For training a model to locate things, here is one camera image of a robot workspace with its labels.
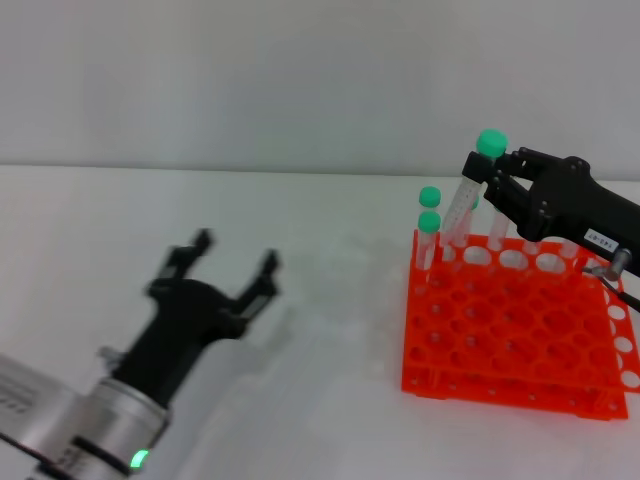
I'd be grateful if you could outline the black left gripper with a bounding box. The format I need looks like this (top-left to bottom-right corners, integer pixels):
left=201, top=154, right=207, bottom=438
left=112, top=227, right=282, bottom=401

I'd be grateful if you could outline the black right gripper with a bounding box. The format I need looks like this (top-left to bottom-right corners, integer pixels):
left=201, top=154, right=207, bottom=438
left=462, top=146, right=640, bottom=280

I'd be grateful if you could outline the orange test tube rack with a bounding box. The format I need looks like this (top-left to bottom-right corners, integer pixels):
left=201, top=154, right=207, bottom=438
left=399, top=228, right=640, bottom=421

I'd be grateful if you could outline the metal connector plug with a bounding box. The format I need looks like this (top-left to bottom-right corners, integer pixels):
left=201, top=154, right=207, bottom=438
left=97, top=346, right=127, bottom=367
left=582, top=248, right=632, bottom=279

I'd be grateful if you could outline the thin black cable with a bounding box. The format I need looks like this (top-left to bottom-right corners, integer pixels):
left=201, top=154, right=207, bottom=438
left=597, top=273, right=640, bottom=315

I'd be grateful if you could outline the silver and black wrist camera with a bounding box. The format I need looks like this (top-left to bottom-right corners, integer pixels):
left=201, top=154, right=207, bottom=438
left=0, top=352, right=76, bottom=446

